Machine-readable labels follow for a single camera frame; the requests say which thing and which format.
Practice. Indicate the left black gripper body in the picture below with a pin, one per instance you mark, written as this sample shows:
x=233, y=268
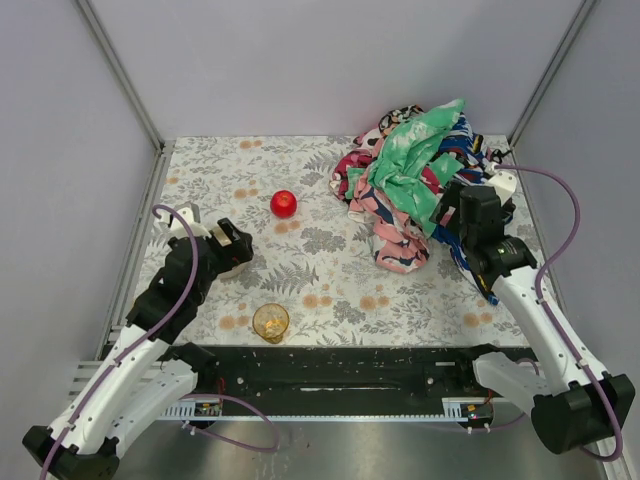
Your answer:
x=236, y=243

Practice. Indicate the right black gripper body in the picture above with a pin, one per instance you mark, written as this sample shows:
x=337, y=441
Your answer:
x=451, y=209

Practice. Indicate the green white cloth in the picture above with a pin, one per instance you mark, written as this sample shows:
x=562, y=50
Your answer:
x=409, y=149

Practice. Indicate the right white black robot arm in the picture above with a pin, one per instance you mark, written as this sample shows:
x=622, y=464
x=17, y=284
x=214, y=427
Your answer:
x=575, y=401

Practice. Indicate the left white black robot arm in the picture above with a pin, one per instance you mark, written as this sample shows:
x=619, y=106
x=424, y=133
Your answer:
x=144, y=373

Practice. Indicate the blue white red cloth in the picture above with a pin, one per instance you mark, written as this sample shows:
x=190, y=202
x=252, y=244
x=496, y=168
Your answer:
x=471, y=150

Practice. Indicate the black multicolour floral cloth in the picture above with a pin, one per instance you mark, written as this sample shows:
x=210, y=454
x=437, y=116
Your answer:
x=396, y=117

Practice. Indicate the red pink floral cloth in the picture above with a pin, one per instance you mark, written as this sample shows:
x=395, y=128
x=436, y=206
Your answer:
x=364, y=151

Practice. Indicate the beige ceramic bowl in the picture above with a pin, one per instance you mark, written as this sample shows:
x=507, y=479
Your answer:
x=235, y=271

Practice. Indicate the red apple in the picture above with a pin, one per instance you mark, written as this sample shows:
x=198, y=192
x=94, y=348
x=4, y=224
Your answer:
x=283, y=204

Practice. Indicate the amber glass cup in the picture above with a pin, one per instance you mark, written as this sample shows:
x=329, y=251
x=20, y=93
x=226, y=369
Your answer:
x=270, y=322

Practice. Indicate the floral patterned table mat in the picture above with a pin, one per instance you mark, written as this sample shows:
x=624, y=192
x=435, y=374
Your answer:
x=318, y=263

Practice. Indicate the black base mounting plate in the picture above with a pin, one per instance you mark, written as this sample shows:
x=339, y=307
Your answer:
x=332, y=382

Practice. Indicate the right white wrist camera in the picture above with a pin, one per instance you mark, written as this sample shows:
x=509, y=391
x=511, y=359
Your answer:
x=502, y=181

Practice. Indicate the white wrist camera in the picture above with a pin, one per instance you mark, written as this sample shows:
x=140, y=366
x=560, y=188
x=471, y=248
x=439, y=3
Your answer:
x=173, y=227
x=502, y=181

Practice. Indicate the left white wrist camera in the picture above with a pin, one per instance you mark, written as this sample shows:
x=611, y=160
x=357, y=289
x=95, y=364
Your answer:
x=173, y=227

